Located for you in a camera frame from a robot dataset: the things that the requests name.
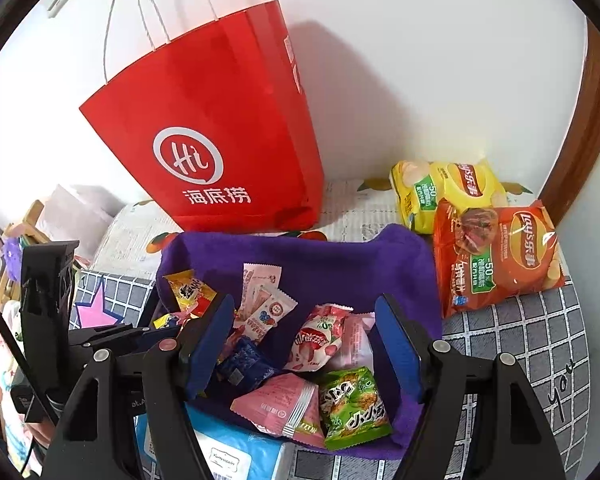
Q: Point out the white plastic shopping bag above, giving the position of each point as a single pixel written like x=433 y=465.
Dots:
x=72 y=205

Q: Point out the wooden headboard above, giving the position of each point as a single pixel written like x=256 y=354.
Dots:
x=30 y=220

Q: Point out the orange chips bag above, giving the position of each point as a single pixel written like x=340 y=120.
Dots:
x=500 y=255

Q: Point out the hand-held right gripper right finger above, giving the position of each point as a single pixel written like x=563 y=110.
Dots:
x=399 y=350

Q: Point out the green snack packet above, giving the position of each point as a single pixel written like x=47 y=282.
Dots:
x=352 y=407

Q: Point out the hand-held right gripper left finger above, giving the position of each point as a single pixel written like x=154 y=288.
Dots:
x=210 y=350

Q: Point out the brown wooden door frame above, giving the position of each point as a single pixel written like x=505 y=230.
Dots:
x=582 y=125

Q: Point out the yellow fries snack packet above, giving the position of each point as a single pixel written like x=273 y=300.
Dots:
x=164 y=321

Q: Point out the blue tissue box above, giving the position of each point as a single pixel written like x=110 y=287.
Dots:
x=225 y=452

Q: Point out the grey checked bed sheet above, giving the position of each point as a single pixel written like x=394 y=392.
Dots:
x=505 y=345

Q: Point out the red paper bag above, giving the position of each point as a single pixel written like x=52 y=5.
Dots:
x=205 y=125

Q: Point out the red white strawberry snack packet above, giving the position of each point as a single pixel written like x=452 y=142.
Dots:
x=315 y=340

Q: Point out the yellow chips bag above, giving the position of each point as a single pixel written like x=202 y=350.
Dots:
x=445 y=185

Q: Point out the large pink snack packet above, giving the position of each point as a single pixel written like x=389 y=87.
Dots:
x=285 y=405

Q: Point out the long pink snack packet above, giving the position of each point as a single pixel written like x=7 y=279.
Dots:
x=267 y=316

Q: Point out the small blue snack packet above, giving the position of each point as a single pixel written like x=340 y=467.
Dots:
x=242 y=366

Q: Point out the yellow orange snack packet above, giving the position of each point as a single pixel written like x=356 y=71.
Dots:
x=190 y=294

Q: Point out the pink paper star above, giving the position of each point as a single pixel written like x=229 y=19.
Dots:
x=94 y=310

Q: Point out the purple cloth basket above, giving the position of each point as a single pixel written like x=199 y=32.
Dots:
x=340 y=265

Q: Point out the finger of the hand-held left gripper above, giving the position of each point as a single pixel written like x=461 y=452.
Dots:
x=102 y=334
x=157 y=334

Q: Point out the pink cartoon print snack packet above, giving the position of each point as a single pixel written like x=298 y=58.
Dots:
x=260 y=277

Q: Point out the pale pink snack packet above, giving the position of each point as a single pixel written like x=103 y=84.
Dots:
x=356 y=341

